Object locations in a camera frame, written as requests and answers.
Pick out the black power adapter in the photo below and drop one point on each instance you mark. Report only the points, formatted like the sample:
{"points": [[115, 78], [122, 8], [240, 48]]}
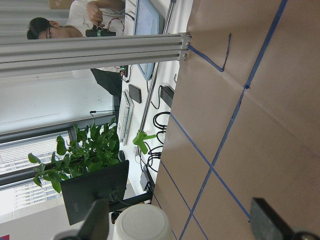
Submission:
{"points": [[167, 94]]}

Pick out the green handled reacher grabber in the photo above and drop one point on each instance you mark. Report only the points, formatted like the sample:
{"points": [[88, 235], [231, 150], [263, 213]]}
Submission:
{"points": [[141, 135]]}

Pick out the person in white shirt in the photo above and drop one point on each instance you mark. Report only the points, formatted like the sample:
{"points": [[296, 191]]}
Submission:
{"points": [[85, 19]]}

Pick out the white keyboard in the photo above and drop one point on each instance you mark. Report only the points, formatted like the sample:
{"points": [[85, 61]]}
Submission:
{"points": [[124, 119]]}

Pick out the black computer monitor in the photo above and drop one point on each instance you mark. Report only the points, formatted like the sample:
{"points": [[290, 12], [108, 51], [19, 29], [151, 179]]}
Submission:
{"points": [[79, 193]]}

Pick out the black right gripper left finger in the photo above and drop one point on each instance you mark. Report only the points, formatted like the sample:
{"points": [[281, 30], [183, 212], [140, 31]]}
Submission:
{"points": [[94, 227]]}

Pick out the green potted plant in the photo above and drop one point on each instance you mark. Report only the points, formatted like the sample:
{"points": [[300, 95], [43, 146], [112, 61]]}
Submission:
{"points": [[95, 147]]}

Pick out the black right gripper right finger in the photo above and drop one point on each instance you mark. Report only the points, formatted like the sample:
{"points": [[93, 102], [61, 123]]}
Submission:
{"points": [[266, 224]]}

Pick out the cream white ikea cup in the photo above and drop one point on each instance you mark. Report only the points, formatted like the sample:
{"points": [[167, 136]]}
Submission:
{"points": [[143, 222]]}

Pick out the blue teach pendant tablet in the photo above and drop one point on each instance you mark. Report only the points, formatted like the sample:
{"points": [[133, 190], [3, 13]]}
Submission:
{"points": [[147, 19]]}

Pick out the black smartphone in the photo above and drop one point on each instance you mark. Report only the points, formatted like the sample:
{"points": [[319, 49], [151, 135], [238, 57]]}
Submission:
{"points": [[135, 93]]}

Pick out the aluminium frame post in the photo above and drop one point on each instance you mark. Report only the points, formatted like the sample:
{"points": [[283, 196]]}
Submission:
{"points": [[41, 56]]}

